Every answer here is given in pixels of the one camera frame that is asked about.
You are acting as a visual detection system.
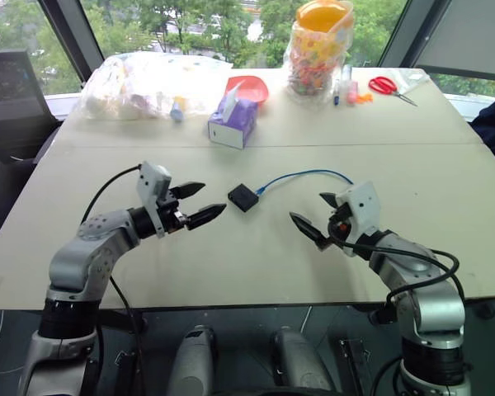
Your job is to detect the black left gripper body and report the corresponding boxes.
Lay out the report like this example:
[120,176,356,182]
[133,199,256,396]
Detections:
[155,186,191,235]

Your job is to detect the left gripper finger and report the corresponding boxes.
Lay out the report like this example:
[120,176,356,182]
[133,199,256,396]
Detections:
[186,202,229,231]
[177,181,208,200]

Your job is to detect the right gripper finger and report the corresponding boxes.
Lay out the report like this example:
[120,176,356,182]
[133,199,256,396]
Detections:
[318,191,341,210]
[288,211,330,251]

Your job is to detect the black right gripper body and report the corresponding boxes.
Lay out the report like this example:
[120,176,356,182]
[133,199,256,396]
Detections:
[327,203,356,249]

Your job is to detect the small black square box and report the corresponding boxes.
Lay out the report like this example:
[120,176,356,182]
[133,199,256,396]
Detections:
[227,183,261,214]

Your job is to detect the small blue bottle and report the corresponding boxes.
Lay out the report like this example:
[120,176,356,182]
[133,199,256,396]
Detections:
[169,100,186,125]

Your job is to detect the purple tissue box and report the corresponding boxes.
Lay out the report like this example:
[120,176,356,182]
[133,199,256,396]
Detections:
[206,87,260,150]

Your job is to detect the clear plastic bag of items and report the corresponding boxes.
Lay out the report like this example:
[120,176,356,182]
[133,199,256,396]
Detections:
[71,51,234,122]

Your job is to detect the red plastic bowl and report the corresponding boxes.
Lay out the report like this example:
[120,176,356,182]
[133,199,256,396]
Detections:
[224,75,271,106]

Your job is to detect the silver rounded robot leg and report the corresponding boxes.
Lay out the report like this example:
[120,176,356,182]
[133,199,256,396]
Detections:
[269,327,336,396]
[166,323,219,396]

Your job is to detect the colourful patterned bag of toys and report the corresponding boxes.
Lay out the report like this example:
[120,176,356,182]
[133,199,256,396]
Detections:
[283,0,356,107]

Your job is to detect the clear empty plastic bag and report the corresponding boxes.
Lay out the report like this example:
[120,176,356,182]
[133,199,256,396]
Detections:
[389,67,433,98]

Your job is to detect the dark chair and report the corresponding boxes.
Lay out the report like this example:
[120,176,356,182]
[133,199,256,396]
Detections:
[0,118,62,257]

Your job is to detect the yellow orange ball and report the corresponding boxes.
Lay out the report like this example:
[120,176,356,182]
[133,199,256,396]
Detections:
[295,0,355,33]

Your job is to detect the dark monitor screen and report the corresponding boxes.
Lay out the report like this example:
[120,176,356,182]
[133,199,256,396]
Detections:
[0,49,51,125]

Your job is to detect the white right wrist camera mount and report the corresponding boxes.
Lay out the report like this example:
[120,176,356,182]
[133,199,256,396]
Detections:
[335,180,381,245]

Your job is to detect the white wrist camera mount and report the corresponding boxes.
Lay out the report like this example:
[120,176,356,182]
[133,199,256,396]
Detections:
[335,180,381,245]
[135,160,173,239]

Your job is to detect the blue cable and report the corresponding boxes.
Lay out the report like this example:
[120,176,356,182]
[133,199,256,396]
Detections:
[254,167,356,196]

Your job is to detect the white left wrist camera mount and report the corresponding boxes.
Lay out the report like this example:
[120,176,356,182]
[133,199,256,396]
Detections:
[135,160,173,239]

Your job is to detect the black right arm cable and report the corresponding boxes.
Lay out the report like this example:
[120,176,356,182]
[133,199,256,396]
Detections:
[341,240,468,328]

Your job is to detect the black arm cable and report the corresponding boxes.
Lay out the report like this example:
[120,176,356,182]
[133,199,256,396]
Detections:
[80,163,148,396]
[341,240,468,328]

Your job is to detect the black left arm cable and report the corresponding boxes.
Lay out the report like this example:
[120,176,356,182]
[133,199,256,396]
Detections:
[80,163,148,396]

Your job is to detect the red handled scissors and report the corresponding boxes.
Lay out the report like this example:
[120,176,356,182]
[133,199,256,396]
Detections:
[367,76,419,108]

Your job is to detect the black metal bracket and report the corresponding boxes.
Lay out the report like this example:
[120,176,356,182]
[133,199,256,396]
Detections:
[114,349,138,396]
[337,337,367,396]

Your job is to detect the dark window frame pillar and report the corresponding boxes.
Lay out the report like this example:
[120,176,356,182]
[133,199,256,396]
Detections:
[376,0,455,70]
[38,0,105,84]

